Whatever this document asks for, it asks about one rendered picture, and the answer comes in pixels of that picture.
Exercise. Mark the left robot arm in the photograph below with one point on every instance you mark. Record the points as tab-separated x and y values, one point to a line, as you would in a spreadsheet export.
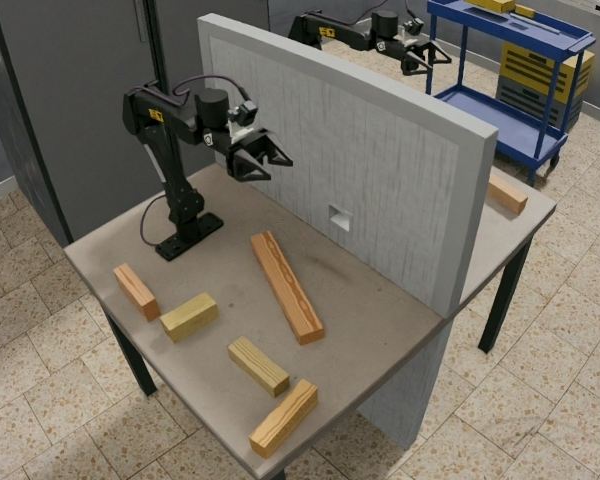
384	26

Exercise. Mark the light wooden board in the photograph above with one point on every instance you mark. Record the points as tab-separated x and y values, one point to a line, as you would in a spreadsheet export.
291	297

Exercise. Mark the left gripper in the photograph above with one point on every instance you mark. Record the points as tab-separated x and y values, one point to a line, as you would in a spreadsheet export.
417	47

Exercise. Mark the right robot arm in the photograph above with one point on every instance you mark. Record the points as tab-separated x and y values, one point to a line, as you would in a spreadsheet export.
184	201

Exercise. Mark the grey panel wall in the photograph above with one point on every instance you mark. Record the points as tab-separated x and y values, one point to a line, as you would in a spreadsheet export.
411	169

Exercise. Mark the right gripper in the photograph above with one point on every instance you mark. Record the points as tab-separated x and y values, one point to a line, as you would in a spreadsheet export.
245	141

